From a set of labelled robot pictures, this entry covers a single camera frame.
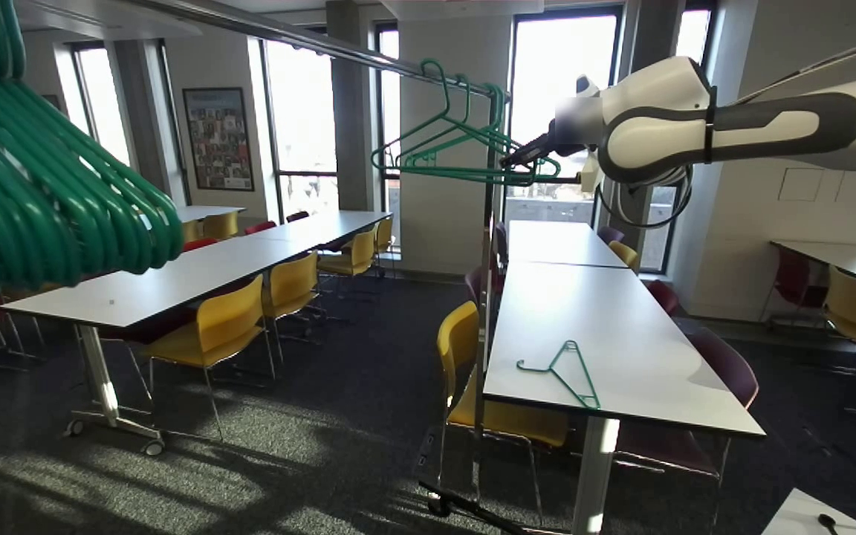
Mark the metal rack rail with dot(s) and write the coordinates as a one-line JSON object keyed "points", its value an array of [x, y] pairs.
{"points": [[350, 53]]}

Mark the metal rack upright pole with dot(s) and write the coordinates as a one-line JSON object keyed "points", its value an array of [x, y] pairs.
{"points": [[493, 228]]}

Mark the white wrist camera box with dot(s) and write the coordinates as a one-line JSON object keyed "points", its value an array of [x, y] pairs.
{"points": [[586, 92]]}

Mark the maroon chair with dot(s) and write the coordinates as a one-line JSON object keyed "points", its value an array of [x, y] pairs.
{"points": [[729, 367], [797, 277], [668, 297]]}

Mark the white robot base platform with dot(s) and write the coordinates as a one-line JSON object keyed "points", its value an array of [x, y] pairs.
{"points": [[796, 517]]}

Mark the tall window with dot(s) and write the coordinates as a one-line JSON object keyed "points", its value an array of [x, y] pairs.
{"points": [[557, 50], [387, 120], [695, 35], [102, 101], [300, 120]]}

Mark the bundle of green coat hangers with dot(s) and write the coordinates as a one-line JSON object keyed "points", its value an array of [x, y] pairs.
{"points": [[44, 197]]}

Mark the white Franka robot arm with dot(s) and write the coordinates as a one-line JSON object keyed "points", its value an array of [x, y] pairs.
{"points": [[796, 120]]}

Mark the large framed wall picture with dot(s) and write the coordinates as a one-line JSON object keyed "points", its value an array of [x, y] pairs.
{"points": [[218, 138]]}

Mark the small black object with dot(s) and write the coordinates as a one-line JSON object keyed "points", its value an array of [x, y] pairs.
{"points": [[827, 521]]}

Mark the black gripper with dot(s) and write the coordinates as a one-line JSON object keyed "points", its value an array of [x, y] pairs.
{"points": [[564, 138]]}

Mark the black rack base bar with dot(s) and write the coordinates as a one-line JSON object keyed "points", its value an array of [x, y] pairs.
{"points": [[438, 503]]}

